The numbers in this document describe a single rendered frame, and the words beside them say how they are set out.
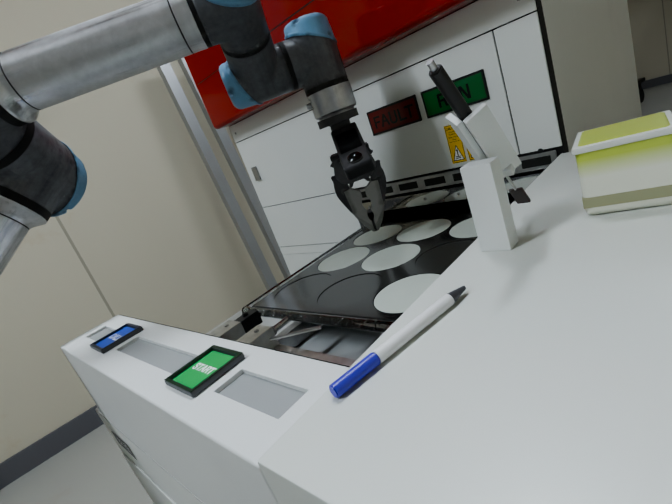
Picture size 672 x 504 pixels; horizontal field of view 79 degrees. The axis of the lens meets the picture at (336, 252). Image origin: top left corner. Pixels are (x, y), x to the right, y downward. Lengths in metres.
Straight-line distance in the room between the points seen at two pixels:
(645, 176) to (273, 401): 0.36
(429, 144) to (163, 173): 2.24
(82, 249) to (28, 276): 0.29
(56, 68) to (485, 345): 0.59
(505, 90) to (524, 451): 0.61
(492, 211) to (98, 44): 0.51
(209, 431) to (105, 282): 2.48
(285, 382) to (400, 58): 0.63
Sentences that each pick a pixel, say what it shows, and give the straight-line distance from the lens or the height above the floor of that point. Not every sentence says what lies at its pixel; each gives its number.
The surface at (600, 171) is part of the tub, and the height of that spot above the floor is 1.01.
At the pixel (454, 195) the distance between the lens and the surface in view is 0.81.
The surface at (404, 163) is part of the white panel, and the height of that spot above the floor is 1.01.
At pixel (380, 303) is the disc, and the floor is 0.90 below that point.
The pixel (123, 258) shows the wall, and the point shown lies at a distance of 2.78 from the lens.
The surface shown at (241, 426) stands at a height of 0.96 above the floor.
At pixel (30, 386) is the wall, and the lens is 2.86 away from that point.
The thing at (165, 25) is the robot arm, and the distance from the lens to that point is 0.63.
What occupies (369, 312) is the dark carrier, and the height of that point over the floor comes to 0.90.
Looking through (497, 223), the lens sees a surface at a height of 0.99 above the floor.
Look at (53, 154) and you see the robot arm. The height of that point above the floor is 1.23.
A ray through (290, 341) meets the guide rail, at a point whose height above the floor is 0.84.
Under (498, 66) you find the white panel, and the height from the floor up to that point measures 1.12.
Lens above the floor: 1.12
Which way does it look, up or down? 16 degrees down
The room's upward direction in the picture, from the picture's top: 21 degrees counter-clockwise
